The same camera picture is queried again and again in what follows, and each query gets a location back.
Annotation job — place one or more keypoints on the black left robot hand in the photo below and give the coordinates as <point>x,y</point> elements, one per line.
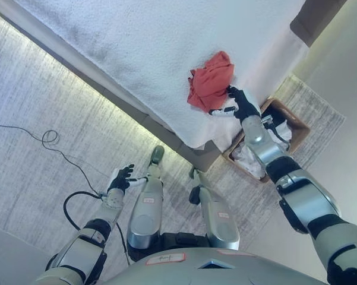
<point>121,179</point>

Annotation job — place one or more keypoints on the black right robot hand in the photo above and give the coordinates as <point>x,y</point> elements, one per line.
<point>244,102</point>

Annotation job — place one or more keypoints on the red cloth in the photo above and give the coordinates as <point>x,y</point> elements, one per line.
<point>209,80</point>

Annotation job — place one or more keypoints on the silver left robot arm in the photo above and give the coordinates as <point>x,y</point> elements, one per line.
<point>86,237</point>

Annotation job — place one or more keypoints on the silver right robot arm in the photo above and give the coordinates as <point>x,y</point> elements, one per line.
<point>297,184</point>

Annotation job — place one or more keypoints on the black clothes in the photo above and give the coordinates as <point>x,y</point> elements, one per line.
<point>274,114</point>

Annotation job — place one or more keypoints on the brown woven laundry basket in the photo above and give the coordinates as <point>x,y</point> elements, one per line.
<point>297,124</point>

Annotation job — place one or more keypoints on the white crumpled clothes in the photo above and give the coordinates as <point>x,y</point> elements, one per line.
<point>249,161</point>

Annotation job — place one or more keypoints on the silver left robot leg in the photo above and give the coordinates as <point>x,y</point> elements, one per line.
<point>147,207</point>

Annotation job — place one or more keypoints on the grey striped rug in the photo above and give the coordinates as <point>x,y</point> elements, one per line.
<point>32,133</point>

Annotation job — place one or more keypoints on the white textured blanket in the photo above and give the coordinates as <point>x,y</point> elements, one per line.
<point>136,44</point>

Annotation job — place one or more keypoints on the grey robot torso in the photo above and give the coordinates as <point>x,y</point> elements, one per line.
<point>214,267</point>

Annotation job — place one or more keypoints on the brown upholstered bed frame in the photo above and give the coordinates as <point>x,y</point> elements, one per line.
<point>202,157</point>

